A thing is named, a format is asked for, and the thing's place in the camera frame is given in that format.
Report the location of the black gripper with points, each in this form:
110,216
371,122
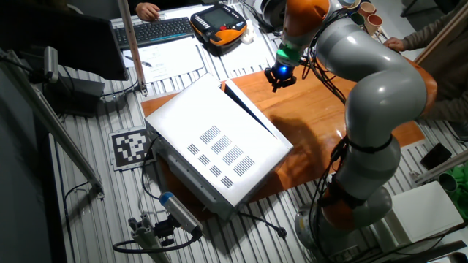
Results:
282,75

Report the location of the forearm in black sleeve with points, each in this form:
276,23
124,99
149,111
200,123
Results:
179,3

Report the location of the silver orange robot arm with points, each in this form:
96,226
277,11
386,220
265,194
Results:
365,91

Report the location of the silver microwave oven body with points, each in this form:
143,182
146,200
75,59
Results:
204,139

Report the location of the right hand olive sleeve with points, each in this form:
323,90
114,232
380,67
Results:
394,44

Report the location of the bare hand black sleeve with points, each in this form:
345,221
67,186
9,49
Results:
147,11

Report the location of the printed paper sheet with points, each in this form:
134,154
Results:
245,55
164,60

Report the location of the wooden board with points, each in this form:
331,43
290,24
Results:
311,109

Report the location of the white duck figure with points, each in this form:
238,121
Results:
248,36

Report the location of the black round container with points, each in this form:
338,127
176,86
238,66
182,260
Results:
272,12

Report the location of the orange black teach pendant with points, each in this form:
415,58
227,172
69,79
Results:
219,18

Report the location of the beige stacked bowls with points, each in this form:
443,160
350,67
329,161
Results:
349,3

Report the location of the terracotta mug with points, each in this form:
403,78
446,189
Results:
373,23

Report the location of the black keyboard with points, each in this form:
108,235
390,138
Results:
153,31

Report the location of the black pen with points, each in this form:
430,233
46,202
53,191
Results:
140,62

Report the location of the black white fiducial marker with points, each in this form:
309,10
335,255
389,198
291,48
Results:
132,148

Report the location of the person torso olive sweater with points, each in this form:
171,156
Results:
449,58

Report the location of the black smartphone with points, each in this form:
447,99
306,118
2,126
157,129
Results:
436,156

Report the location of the aluminium bar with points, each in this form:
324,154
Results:
442,166

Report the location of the white box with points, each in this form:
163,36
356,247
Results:
424,212

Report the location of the green cup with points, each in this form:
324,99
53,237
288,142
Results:
448,182

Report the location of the black box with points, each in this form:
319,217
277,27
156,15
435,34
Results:
77,96

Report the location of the aluminium profile stand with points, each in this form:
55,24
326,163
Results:
146,237

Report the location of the black monitor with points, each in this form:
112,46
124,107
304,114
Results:
73,40

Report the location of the green cloth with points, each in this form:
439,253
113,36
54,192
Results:
461,182

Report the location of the grey sensor device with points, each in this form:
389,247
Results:
51,64

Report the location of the silver wrist camera green mount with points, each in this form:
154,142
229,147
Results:
289,56

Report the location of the silver camera blue end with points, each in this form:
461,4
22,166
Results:
181,213

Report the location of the black camera clamp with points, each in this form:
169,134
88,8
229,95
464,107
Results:
164,230

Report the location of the aluminium frame beam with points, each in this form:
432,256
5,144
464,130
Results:
55,124

